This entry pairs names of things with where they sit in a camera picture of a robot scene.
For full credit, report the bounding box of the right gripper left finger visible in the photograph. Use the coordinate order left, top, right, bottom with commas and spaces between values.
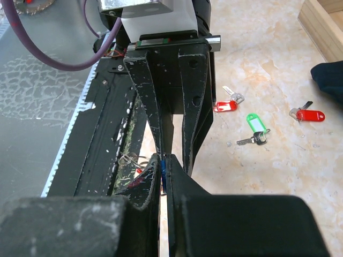
1, 155, 161, 256

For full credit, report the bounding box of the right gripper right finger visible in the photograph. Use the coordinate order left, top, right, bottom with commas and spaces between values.
165, 155, 330, 256

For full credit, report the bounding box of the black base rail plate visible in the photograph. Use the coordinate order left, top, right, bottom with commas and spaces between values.
41, 57, 139, 197

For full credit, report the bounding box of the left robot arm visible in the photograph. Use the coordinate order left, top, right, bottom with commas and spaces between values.
98, 1, 221, 174

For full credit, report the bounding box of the key with blue tag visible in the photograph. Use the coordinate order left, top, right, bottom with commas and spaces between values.
161, 160, 167, 194

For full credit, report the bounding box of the white toothed cable duct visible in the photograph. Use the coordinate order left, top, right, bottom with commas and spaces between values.
1, 21, 96, 202

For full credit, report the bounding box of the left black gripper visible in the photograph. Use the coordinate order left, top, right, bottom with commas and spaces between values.
124, 30, 221, 176

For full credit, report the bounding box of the dark navy shirt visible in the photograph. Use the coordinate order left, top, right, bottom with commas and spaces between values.
310, 61, 342, 104

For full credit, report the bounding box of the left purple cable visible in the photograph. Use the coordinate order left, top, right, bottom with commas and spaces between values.
2, 0, 124, 72

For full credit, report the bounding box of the key with green tag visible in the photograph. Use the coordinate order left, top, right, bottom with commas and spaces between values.
236, 113, 271, 146

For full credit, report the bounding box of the circular saw blade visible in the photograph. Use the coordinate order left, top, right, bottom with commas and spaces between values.
13, 0, 55, 16

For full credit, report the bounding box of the wooden clothes rack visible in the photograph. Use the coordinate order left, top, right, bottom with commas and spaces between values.
298, 0, 342, 62

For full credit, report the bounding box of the metal key holder red handle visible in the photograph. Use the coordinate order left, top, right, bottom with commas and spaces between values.
118, 152, 150, 177

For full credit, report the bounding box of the key with red tag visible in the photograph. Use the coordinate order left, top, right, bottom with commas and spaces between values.
289, 101, 325, 122
213, 86, 245, 112

